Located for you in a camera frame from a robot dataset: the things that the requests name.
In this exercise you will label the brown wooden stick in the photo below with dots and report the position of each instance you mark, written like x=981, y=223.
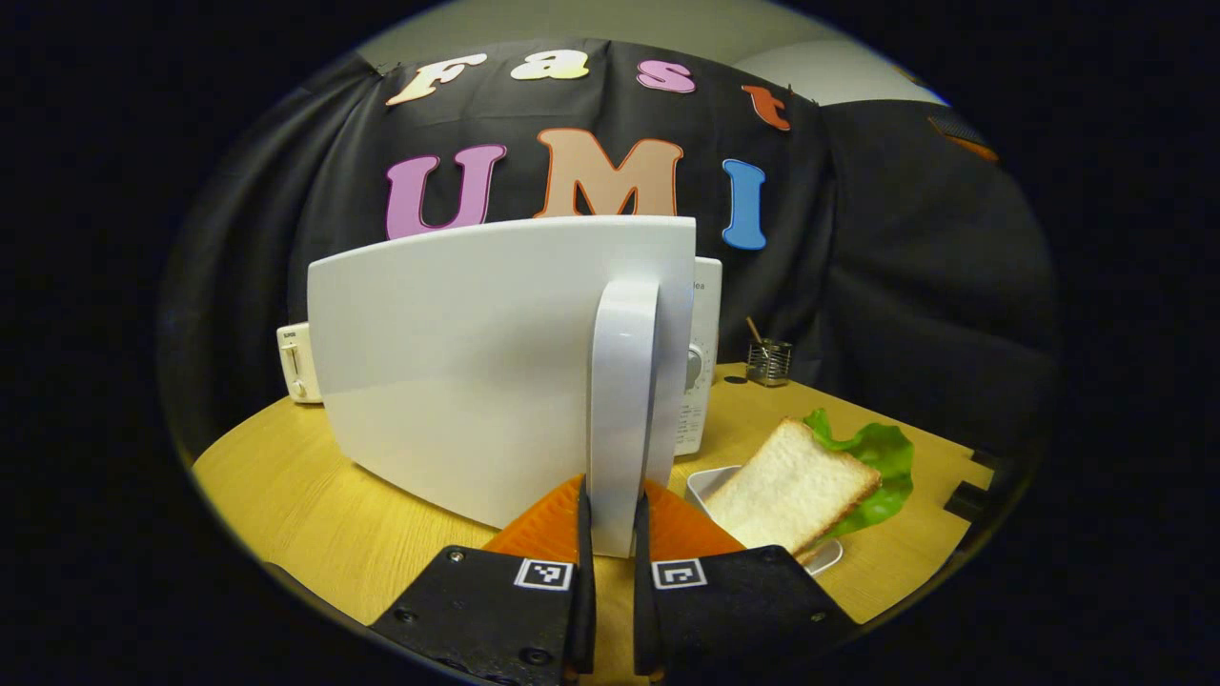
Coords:
x=754, y=330

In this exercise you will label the metal mesh holder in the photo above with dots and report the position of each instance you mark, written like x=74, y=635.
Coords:
x=768, y=364

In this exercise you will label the white bread slice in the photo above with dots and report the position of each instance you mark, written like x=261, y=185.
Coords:
x=782, y=486

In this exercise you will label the black backdrop cloth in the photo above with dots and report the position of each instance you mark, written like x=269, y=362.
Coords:
x=858, y=238

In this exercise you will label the green lettuce leaf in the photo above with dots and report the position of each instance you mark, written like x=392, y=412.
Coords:
x=882, y=457

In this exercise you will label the white toaster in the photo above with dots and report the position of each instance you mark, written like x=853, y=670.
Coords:
x=297, y=362

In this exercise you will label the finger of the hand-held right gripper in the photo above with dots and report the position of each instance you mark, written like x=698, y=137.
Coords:
x=972, y=146

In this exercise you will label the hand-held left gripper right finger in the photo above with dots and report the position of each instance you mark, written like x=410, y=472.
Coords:
x=642, y=610

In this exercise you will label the black bracket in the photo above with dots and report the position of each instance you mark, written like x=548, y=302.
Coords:
x=972, y=497

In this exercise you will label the white food tray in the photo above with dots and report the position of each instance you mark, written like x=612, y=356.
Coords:
x=703, y=484

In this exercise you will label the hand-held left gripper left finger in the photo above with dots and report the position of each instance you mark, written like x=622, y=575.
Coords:
x=584, y=600

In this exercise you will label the white microwave oven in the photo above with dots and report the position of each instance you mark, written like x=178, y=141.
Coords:
x=457, y=362

